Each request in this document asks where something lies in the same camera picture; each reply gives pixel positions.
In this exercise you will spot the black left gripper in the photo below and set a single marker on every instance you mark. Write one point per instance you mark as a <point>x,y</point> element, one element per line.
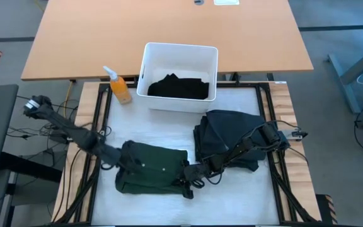
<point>131,157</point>

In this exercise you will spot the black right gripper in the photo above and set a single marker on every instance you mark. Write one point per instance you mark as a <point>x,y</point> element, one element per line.
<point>195,175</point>

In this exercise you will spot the dark green garment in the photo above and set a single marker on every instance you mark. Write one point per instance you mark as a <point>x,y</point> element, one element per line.
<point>156,170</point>

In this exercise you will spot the dark zippered trousers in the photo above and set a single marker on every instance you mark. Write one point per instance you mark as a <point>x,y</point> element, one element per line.
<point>225,129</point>

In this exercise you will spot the black knit garment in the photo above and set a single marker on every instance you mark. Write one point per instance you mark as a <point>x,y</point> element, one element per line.
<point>181,88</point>

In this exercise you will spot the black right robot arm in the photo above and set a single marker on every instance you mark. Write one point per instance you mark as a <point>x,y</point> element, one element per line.
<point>247,145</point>

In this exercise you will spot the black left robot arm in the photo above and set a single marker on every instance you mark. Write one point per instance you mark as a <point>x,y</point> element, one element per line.
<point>74,132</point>

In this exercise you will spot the white plastic laundry basket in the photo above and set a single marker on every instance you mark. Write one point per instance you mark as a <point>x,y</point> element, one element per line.
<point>175,55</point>

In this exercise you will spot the orange spray bottle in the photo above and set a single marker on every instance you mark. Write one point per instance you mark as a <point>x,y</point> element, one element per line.
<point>121,89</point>

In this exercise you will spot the black hazard-striped box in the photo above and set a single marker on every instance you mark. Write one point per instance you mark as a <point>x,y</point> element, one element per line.
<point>323,209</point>

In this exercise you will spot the light brown wooden desk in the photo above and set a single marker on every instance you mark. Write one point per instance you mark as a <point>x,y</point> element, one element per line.
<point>74,38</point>

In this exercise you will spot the white desk outlet plate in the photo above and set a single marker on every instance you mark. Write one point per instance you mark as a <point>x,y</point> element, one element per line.
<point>225,2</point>

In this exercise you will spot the grey metal desk leg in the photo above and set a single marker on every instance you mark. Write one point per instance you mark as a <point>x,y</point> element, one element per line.
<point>358,66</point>

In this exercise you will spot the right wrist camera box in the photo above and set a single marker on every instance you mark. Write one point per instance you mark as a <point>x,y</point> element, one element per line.
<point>188,193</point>

